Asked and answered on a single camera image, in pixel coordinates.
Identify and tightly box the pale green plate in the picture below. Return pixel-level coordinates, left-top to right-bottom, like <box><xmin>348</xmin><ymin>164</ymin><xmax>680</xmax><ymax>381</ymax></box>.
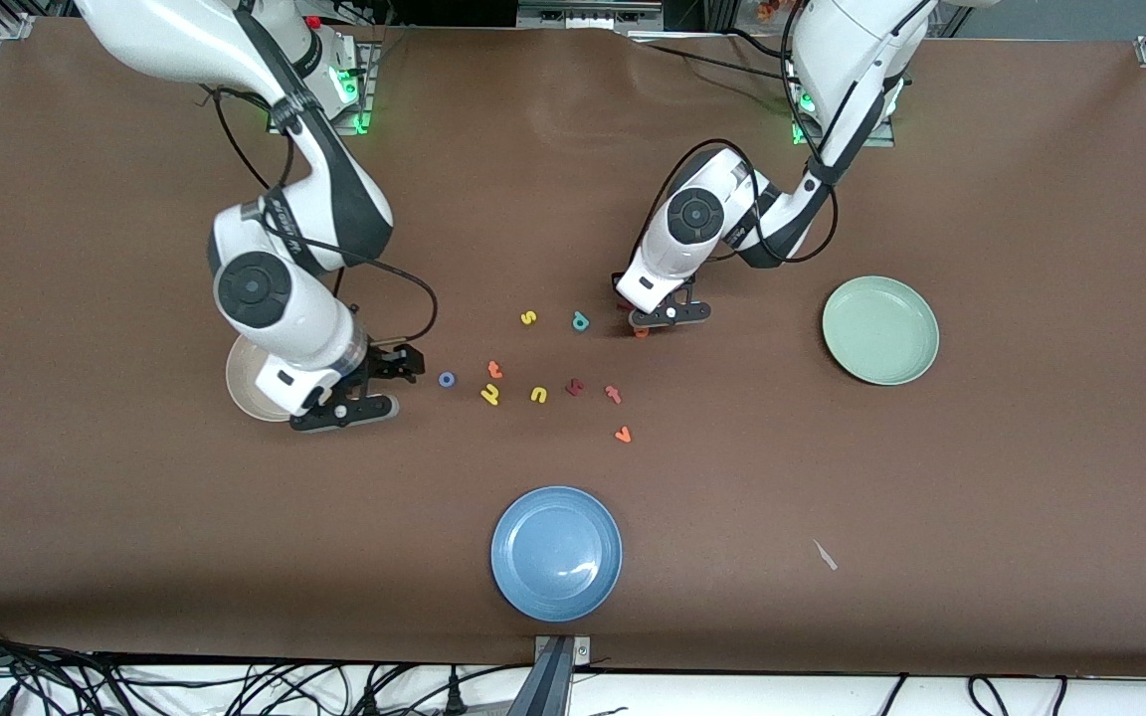
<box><xmin>822</xmin><ymin>275</ymin><xmax>941</xmax><ymax>387</ymax></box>

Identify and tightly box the blue plate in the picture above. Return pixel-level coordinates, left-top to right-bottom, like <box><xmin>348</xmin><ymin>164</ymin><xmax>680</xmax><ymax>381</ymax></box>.
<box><xmin>490</xmin><ymin>485</ymin><xmax>624</xmax><ymax>624</ymax></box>

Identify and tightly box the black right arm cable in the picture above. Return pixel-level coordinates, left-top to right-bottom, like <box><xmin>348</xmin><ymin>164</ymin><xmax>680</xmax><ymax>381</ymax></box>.
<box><xmin>197</xmin><ymin>85</ymin><xmax>440</xmax><ymax>345</ymax></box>

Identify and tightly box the silver metal rack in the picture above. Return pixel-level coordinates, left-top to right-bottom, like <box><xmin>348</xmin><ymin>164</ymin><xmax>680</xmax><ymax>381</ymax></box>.
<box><xmin>518</xmin><ymin>0</ymin><xmax>669</xmax><ymax>31</ymax></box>

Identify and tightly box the beige brown plate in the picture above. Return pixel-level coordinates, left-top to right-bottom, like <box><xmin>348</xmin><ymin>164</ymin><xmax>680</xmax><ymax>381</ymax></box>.
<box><xmin>225</xmin><ymin>333</ymin><xmax>284</xmax><ymax>423</ymax></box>

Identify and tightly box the grey metal camera mount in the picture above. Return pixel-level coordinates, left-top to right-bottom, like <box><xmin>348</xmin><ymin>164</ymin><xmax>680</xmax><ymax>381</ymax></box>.
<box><xmin>501</xmin><ymin>634</ymin><xmax>594</xmax><ymax>716</ymax></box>

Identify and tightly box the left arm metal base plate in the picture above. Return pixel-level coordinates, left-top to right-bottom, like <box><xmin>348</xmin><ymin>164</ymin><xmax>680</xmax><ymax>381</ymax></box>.
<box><xmin>792</xmin><ymin>89</ymin><xmax>897</xmax><ymax>148</ymax></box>

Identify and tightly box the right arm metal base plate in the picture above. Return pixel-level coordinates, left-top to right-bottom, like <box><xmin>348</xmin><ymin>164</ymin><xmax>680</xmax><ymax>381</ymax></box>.
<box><xmin>332</xmin><ymin>40</ymin><xmax>373</xmax><ymax>135</ymax></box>

